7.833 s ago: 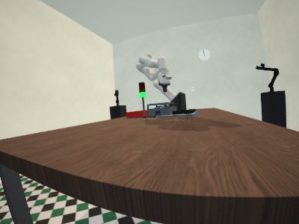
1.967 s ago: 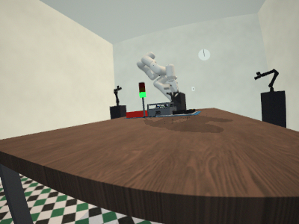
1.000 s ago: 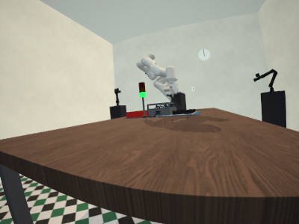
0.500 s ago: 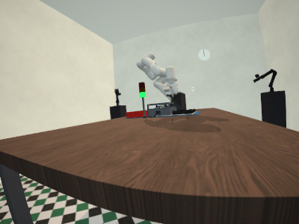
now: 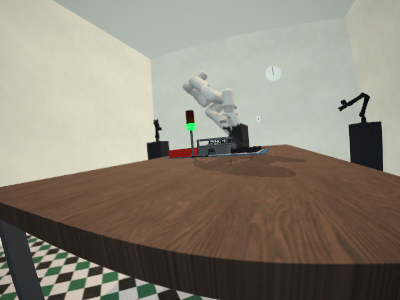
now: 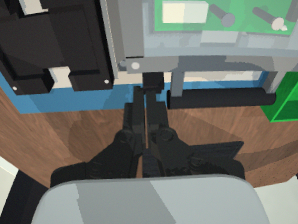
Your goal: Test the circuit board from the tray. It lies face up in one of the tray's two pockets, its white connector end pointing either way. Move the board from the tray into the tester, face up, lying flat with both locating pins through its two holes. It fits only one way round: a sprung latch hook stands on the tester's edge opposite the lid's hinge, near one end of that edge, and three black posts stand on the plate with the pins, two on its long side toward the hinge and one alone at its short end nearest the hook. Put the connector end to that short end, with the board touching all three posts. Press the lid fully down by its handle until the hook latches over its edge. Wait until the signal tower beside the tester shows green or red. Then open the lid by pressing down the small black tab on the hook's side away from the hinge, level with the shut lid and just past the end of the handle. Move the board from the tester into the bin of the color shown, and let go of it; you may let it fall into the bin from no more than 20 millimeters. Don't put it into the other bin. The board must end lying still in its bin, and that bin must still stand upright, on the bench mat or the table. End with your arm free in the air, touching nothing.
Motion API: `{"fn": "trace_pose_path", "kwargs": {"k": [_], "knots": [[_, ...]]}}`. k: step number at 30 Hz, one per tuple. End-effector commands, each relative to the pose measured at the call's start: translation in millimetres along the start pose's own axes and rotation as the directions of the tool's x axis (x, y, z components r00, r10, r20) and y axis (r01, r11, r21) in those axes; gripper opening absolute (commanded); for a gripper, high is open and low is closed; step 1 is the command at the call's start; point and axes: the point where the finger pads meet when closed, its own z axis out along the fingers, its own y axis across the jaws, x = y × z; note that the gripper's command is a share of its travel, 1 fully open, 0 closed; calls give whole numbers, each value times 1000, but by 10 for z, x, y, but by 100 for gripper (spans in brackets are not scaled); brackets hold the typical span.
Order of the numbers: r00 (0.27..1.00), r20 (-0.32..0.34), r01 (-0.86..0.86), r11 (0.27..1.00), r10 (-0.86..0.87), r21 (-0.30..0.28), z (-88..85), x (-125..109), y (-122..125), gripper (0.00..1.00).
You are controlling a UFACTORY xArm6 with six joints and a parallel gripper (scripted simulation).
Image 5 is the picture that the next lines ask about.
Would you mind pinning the red bin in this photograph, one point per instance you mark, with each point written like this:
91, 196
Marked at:
182, 153

